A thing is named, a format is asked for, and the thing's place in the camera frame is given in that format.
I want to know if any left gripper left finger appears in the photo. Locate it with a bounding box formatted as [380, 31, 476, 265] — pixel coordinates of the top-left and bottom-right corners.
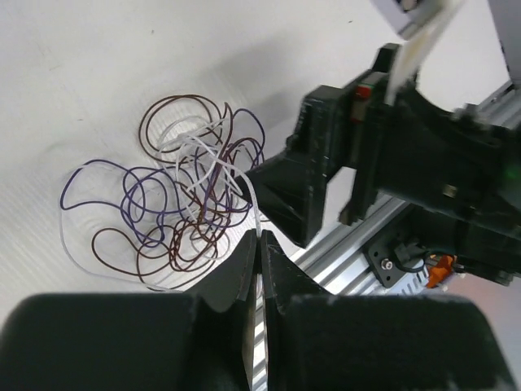
[1, 231, 257, 390]

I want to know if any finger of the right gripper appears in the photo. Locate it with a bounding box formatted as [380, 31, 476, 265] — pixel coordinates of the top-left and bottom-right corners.
[247, 95, 352, 247]

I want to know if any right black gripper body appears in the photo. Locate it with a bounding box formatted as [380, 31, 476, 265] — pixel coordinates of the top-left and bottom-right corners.
[339, 43, 520, 224]

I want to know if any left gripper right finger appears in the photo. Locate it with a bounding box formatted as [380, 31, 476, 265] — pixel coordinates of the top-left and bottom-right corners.
[260, 231, 515, 390]

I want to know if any multicolour cable bundle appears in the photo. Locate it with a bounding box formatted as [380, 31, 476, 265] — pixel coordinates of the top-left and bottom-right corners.
[59, 94, 268, 292]

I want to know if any white pulled cable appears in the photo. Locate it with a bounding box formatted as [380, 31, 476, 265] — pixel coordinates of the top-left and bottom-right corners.
[156, 134, 265, 391]

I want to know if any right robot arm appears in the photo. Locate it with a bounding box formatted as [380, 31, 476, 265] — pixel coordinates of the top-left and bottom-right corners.
[247, 43, 520, 285]

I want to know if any aluminium mounting rail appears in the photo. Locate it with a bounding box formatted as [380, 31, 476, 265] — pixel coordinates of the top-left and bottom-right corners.
[291, 81, 521, 298]

